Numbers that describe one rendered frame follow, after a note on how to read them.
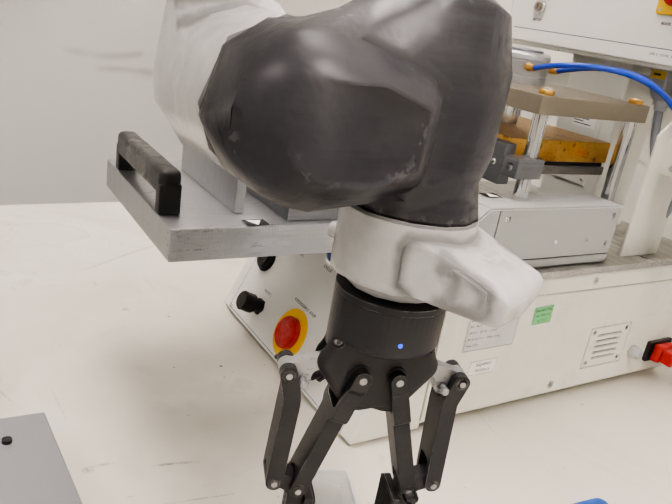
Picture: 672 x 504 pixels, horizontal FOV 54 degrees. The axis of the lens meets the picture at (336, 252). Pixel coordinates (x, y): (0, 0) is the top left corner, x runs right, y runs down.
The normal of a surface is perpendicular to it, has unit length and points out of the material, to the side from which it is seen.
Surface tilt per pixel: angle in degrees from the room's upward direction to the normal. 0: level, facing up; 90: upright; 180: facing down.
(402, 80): 45
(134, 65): 90
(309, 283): 65
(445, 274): 88
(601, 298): 90
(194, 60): 70
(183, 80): 75
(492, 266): 19
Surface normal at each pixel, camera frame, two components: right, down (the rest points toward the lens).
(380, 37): 0.47, -0.10
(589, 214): 0.50, 0.37
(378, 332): -0.23, 0.29
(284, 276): -0.70, -0.34
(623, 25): -0.85, 0.05
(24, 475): 0.19, -0.94
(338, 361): 0.18, 0.36
